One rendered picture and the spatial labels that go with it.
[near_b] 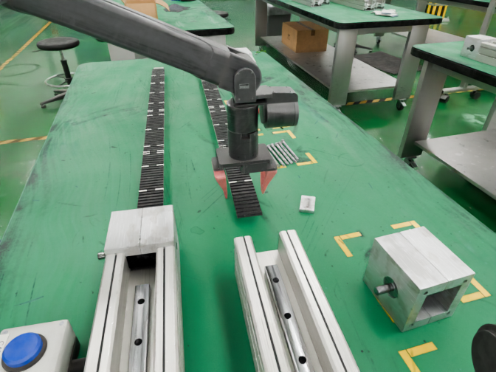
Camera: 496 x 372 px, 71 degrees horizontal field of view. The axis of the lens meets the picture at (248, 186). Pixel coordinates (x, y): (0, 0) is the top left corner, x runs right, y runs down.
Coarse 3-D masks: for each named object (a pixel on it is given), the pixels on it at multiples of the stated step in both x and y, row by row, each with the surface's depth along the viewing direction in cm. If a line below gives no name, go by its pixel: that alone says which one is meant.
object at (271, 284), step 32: (256, 256) 50; (288, 256) 51; (256, 288) 46; (288, 288) 50; (320, 288) 46; (256, 320) 42; (288, 320) 45; (320, 320) 42; (256, 352) 42; (288, 352) 42; (320, 352) 41
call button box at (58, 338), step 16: (64, 320) 44; (0, 336) 43; (16, 336) 43; (48, 336) 43; (64, 336) 43; (0, 352) 41; (48, 352) 41; (64, 352) 42; (0, 368) 39; (16, 368) 39; (32, 368) 39; (48, 368) 39; (64, 368) 42; (80, 368) 44
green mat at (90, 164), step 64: (128, 64) 162; (64, 128) 105; (128, 128) 105; (192, 128) 105; (320, 128) 105; (64, 192) 78; (128, 192) 78; (192, 192) 78; (256, 192) 78; (320, 192) 78; (384, 192) 78; (0, 256) 62; (64, 256) 62; (192, 256) 62; (320, 256) 62; (0, 320) 51; (192, 320) 51; (384, 320) 51; (448, 320) 51
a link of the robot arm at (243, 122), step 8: (232, 104) 61; (240, 104) 60; (248, 104) 60; (256, 104) 60; (264, 104) 60; (232, 112) 60; (240, 112) 60; (248, 112) 60; (256, 112) 61; (264, 112) 61; (232, 120) 61; (240, 120) 60; (248, 120) 61; (256, 120) 62; (264, 120) 62; (232, 128) 62; (240, 128) 61; (248, 128) 61; (256, 128) 63
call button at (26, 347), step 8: (24, 336) 41; (32, 336) 41; (8, 344) 40; (16, 344) 40; (24, 344) 40; (32, 344) 40; (40, 344) 41; (8, 352) 40; (16, 352) 40; (24, 352) 40; (32, 352) 40; (8, 360) 39; (16, 360) 39; (24, 360) 39
